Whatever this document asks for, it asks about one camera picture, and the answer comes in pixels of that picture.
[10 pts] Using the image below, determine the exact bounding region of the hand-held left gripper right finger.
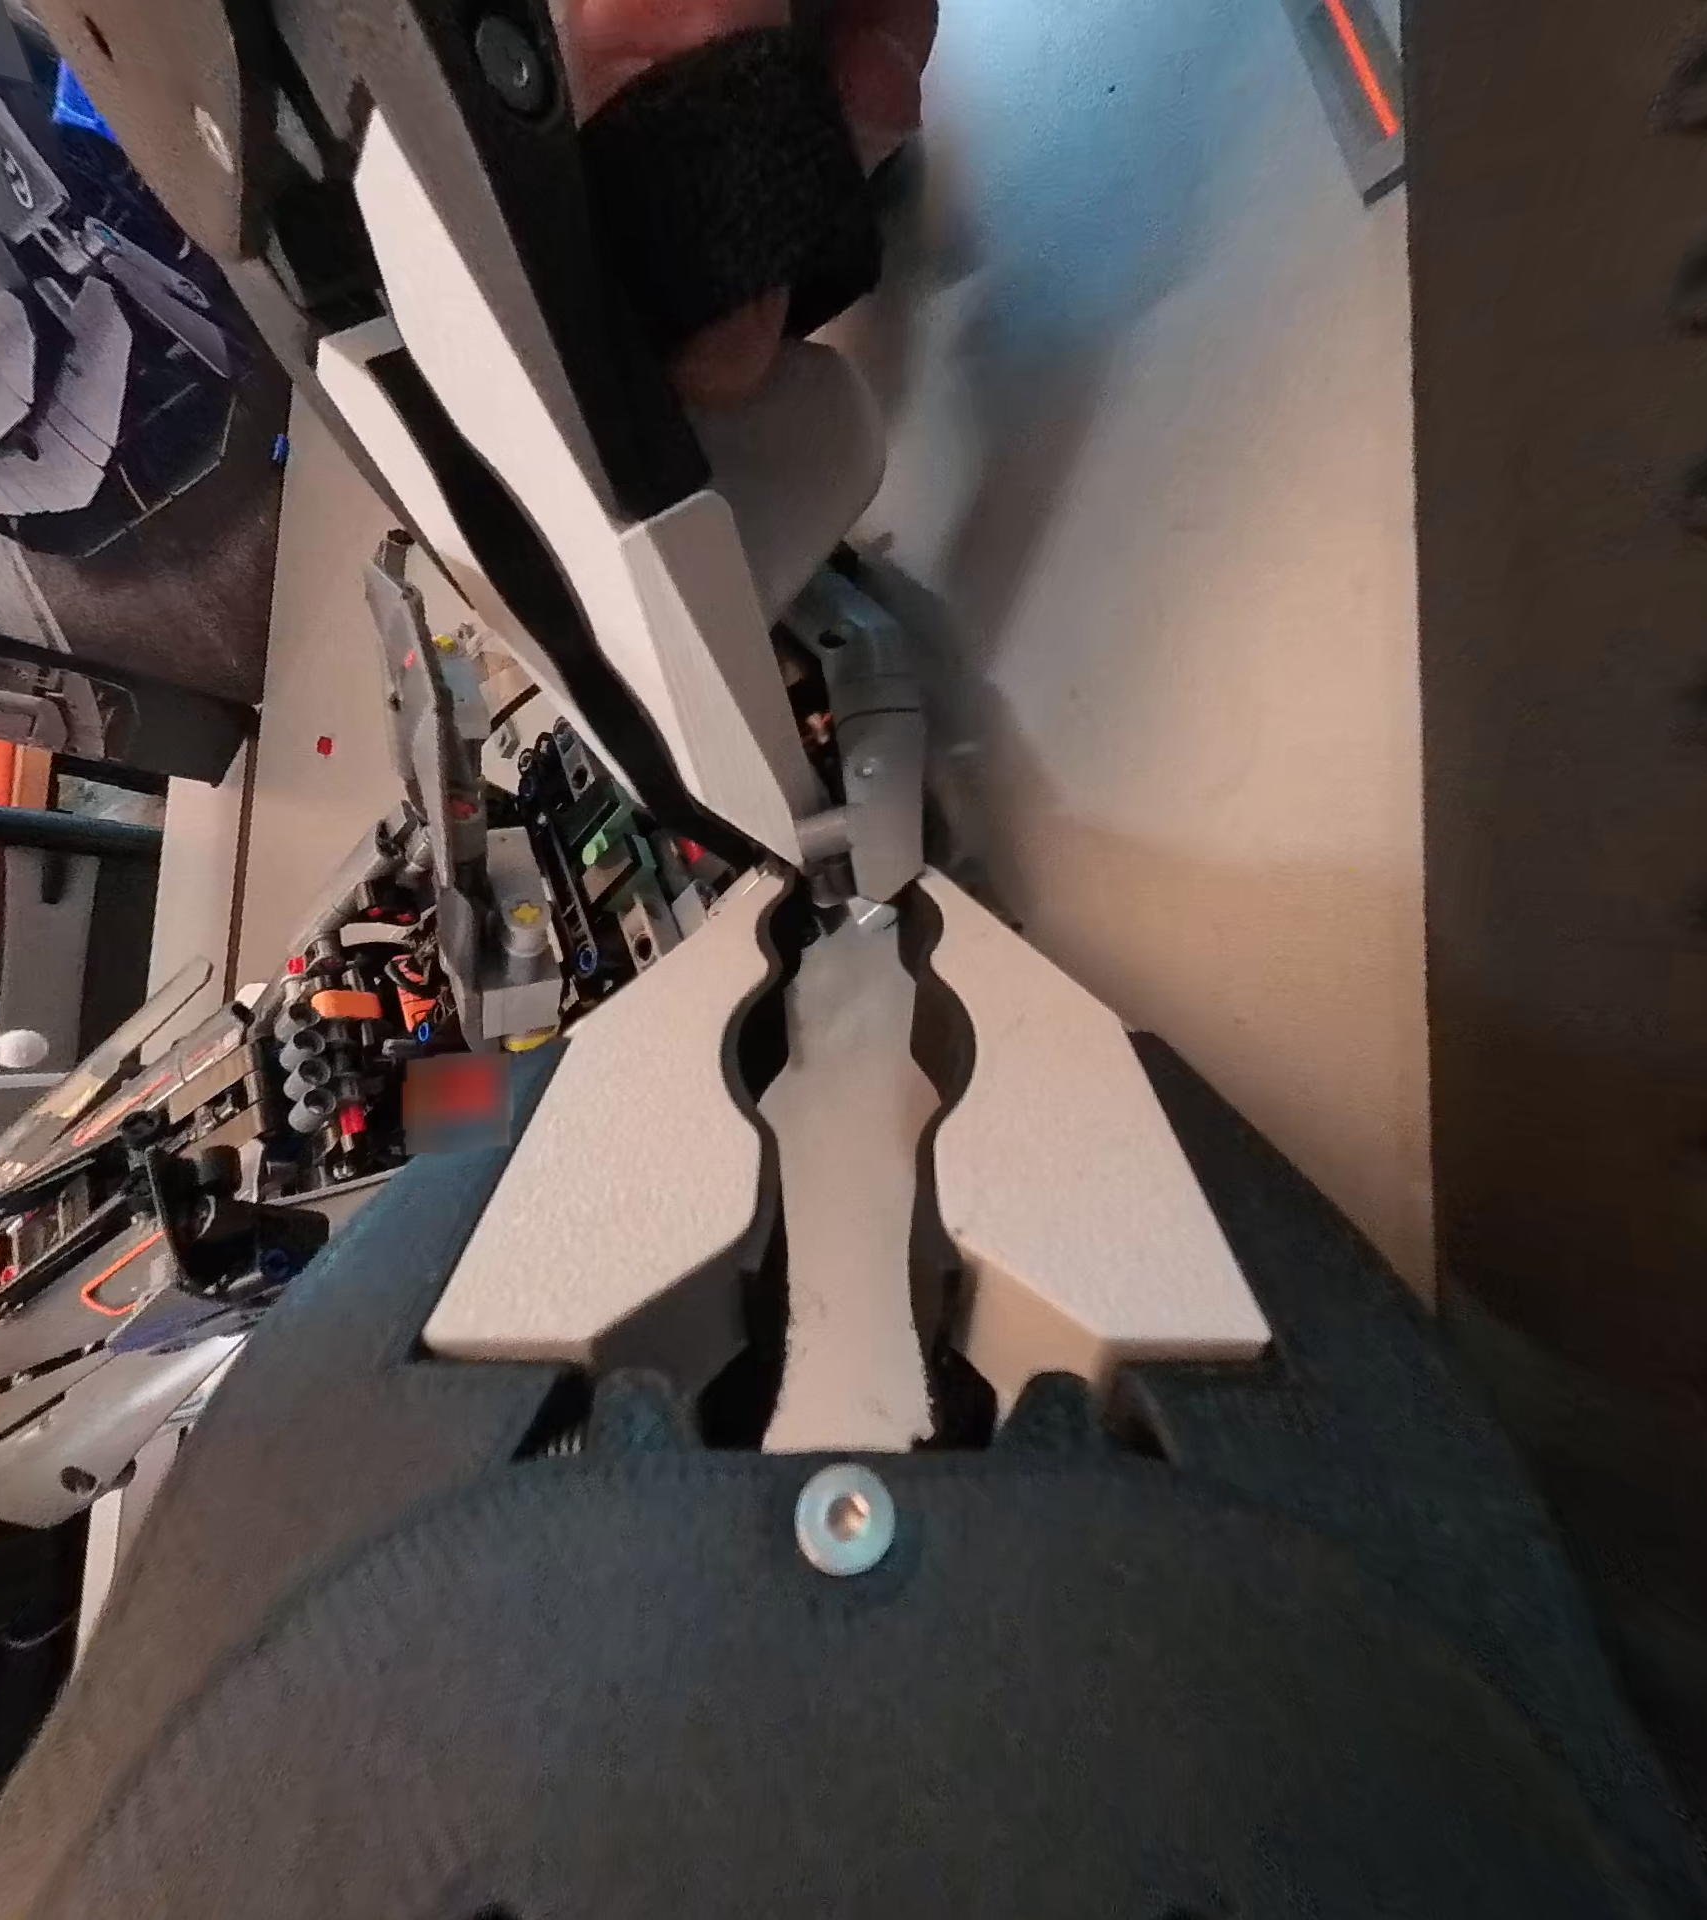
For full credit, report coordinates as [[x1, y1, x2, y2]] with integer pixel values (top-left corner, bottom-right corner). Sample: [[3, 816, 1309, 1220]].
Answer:
[[909, 873, 1275, 1363]]

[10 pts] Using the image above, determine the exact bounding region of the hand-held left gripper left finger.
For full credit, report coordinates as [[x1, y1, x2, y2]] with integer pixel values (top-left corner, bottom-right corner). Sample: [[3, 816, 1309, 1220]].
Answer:
[[421, 869, 813, 1363]]

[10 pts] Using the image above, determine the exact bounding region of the grey tile orange stripe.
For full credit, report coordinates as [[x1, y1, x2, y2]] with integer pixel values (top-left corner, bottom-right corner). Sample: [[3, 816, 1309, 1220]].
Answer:
[[1279, 0, 1406, 204]]

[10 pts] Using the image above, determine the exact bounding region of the grey lego car model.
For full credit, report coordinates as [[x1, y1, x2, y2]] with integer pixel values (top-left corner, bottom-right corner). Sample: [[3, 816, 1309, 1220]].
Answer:
[[0, 531, 855, 1531]]

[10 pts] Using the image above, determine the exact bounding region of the grey curved lego panel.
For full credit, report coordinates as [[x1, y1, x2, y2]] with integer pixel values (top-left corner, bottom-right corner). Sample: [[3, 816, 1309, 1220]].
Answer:
[[789, 566, 933, 920]]

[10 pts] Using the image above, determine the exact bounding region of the lego set box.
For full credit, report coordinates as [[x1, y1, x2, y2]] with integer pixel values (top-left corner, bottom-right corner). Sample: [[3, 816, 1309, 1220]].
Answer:
[[0, 43, 291, 789]]

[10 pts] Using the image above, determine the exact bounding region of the person's right hand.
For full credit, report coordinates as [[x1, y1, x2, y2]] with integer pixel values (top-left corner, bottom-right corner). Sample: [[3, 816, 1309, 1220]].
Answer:
[[559, 0, 941, 404]]

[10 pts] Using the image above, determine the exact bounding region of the dark dimpled panel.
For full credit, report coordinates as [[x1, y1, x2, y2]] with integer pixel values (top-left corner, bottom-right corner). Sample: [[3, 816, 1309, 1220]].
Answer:
[[1404, 0, 1707, 1920]]

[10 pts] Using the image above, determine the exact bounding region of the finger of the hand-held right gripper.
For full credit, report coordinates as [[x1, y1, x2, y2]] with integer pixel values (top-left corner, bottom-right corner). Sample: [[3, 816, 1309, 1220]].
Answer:
[[355, 116, 855, 871], [317, 331, 795, 867]]

